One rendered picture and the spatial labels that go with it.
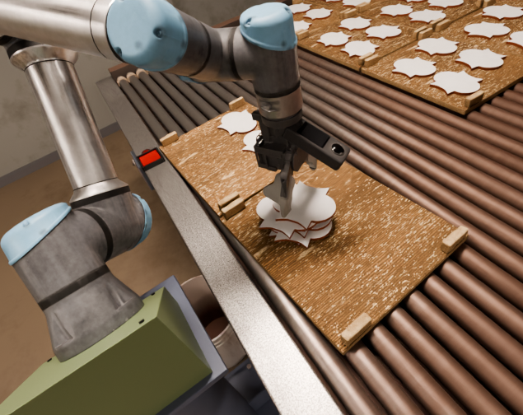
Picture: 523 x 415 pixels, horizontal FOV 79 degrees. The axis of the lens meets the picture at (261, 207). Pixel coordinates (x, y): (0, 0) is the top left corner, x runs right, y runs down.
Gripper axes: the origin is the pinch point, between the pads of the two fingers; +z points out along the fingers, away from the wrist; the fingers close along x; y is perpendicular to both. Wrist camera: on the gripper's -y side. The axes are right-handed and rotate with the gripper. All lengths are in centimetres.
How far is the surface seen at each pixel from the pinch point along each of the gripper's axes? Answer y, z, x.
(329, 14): 40, 7, -119
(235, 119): 38.4, 7.0, -29.8
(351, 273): -14.1, 7.8, 10.0
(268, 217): 5.8, 3.6, 6.0
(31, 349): 137, 101, 66
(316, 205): -2.9, 2.8, -0.2
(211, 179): 30.1, 7.8, -3.2
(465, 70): -23, 8, -74
